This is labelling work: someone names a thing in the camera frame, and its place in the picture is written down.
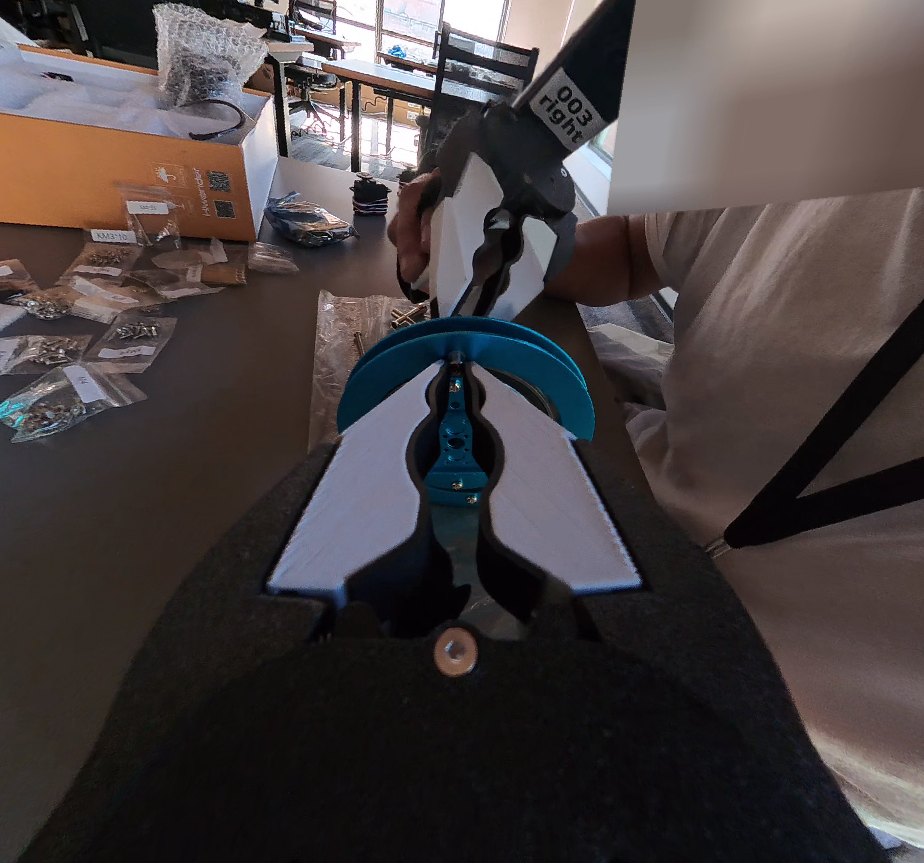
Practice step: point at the orange and white cardboard box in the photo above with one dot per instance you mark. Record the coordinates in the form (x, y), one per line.
(72, 170)

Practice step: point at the black servo motor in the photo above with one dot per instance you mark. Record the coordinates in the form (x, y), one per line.
(372, 195)

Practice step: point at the brass cross standoffs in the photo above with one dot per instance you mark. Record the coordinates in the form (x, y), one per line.
(404, 314)

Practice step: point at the clear bubble bag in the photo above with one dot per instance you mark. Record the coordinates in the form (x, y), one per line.
(209, 54)

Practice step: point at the pile of small screw bags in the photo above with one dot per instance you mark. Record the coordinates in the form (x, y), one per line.
(108, 350)

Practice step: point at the person's right forearm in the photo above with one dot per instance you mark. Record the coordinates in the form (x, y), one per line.
(613, 256)

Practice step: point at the grey desk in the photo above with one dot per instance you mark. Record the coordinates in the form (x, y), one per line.
(216, 480)

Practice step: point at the brass standoff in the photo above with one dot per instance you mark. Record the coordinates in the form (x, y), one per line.
(456, 365)

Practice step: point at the person's right hand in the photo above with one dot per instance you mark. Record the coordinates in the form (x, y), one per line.
(413, 227)

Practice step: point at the wood-edged desk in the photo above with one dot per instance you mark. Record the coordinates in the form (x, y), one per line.
(375, 72)

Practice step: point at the blue round turntable base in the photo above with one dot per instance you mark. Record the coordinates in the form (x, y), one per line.
(505, 343)

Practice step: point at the long silver bolt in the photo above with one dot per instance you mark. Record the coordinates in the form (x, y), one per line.
(356, 347)

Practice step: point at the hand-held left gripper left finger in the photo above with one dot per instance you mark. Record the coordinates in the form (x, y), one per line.
(346, 509)

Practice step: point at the bag of black parts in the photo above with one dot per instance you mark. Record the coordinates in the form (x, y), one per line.
(310, 224)

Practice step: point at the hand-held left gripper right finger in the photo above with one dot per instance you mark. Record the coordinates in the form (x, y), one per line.
(563, 509)

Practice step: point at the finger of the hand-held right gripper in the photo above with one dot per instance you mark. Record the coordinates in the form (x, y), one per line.
(462, 227)
(530, 264)

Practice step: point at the large clear plastic bag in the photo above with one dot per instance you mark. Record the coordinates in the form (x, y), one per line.
(339, 343)

